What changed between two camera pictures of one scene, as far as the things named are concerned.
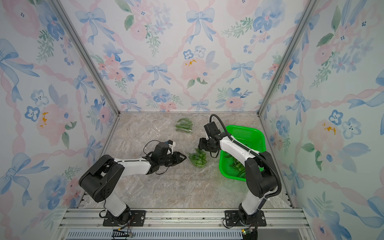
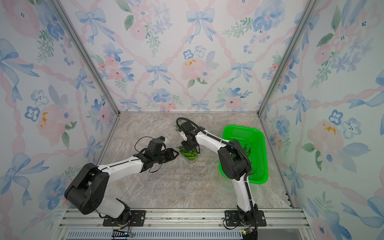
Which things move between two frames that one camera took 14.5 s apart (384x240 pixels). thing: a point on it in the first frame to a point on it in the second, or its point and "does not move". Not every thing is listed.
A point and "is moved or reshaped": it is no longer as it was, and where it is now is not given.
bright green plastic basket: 230,166 does not move
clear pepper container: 184,124 does not move
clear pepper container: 199,158 is moved or reshaped
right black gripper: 201,144 to 185,146
